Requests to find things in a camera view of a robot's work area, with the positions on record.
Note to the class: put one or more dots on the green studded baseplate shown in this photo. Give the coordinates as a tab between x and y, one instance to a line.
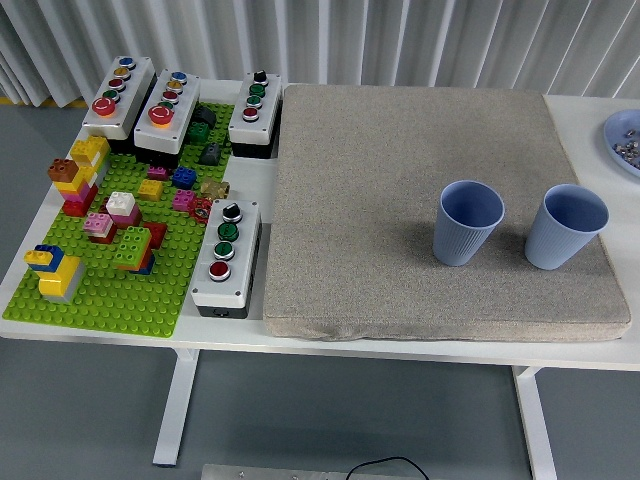
125	300

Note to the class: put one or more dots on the blue plate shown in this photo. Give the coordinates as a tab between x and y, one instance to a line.
615	130

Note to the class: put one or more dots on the red valve handwheel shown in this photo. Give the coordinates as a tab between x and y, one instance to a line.
201	210

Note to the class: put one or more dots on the pink white red brick stack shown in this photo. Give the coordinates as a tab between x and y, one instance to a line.
97	224

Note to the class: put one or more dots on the magenta toy brick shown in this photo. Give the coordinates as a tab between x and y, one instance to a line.
183	200
157	173

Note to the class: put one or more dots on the yellow blue grey brick stack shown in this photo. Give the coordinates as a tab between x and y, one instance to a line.
57	282

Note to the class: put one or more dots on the grey five-button control box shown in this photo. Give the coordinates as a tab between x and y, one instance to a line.
140	85
187	105

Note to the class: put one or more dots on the brown yellow red brick tower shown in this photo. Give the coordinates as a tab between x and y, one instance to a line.
75	195

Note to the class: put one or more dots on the dark grey rounded brick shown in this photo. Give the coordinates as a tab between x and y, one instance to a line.
205	116

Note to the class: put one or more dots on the small yellow toy brick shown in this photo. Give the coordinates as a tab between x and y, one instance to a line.
150	190

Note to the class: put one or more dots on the grey selector switch button box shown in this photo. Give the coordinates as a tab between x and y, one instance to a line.
245	250
267	110

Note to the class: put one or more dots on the dark green toy brick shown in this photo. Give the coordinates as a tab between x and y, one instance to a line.
198	132

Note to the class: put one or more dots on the red toy brick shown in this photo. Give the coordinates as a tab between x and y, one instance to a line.
157	232

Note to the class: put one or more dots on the brass pipe fitting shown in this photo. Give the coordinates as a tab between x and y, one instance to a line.
215	189

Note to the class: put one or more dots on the green orange blue brick stack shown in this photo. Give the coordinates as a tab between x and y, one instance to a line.
132	245

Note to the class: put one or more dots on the dark grey sloped brick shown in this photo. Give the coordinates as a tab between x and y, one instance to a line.
210	155

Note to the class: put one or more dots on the white table leg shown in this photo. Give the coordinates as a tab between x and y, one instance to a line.
537	425
175	400

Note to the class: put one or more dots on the grey-brown padded mat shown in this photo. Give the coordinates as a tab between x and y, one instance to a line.
375	200

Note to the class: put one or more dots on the yellow white brick stack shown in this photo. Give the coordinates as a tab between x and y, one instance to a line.
90	150

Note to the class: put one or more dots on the blue ribbed plastic cup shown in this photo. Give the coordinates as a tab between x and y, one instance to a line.
550	245
457	240

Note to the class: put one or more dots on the blue toy brick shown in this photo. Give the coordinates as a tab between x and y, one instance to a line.
184	177

